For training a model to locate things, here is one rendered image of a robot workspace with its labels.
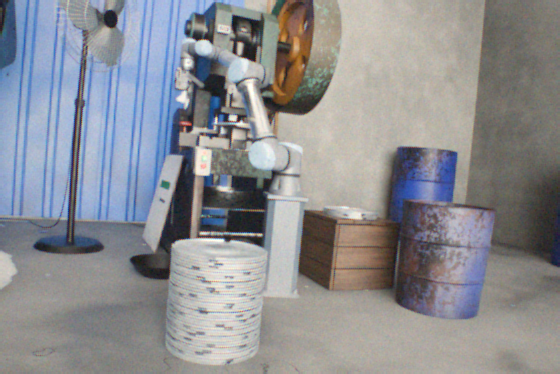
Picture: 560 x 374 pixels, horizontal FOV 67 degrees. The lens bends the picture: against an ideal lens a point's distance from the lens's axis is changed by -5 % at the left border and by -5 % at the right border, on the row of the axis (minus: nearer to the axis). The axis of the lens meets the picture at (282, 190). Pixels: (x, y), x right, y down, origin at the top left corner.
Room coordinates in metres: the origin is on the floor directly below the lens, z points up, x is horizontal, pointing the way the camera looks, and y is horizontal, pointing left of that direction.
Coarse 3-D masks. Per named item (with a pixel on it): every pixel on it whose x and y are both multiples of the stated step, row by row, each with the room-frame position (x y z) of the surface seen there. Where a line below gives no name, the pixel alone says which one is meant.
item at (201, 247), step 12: (180, 240) 1.38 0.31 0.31; (192, 240) 1.43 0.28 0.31; (204, 240) 1.46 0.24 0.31; (216, 240) 1.47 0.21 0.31; (180, 252) 1.23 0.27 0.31; (192, 252) 1.25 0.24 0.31; (204, 252) 1.27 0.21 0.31; (216, 252) 1.27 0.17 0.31; (228, 252) 1.28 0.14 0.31; (240, 252) 1.32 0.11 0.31; (252, 252) 1.34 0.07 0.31; (264, 252) 1.36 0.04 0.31
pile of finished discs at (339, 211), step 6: (324, 210) 2.32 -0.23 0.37; (330, 210) 2.36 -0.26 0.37; (336, 210) 2.25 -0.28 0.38; (342, 210) 2.32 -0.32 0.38; (348, 210) 2.30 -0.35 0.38; (354, 210) 2.32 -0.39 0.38; (360, 210) 2.37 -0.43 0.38; (366, 210) 2.45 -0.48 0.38; (342, 216) 2.23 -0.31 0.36; (348, 216) 2.22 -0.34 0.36; (354, 216) 2.21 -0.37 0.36; (360, 216) 2.22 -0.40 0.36; (366, 216) 2.23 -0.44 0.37; (372, 216) 2.26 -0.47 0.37
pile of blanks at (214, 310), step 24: (192, 264) 1.20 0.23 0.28; (216, 264) 1.20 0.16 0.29; (240, 264) 1.21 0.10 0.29; (264, 264) 1.34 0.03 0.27; (192, 288) 1.20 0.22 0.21; (216, 288) 1.20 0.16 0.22; (240, 288) 1.23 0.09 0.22; (168, 312) 1.28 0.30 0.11; (192, 312) 1.20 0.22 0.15; (216, 312) 1.20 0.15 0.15; (240, 312) 1.22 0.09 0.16; (168, 336) 1.25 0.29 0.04; (192, 336) 1.20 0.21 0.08; (216, 336) 1.20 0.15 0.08; (240, 336) 1.22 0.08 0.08; (192, 360) 1.19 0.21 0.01; (216, 360) 1.19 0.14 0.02; (240, 360) 1.23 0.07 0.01
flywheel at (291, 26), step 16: (288, 0) 2.91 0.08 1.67; (304, 0) 2.68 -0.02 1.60; (288, 16) 2.97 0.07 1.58; (304, 16) 2.75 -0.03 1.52; (288, 32) 2.99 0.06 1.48; (304, 32) 2.73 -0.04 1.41; (304, 48) 2.71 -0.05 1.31; (288, 64) 2.90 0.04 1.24; (304, 64) 2.91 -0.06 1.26; (288, 80) 2.88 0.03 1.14; (288, 96) 2.77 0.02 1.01
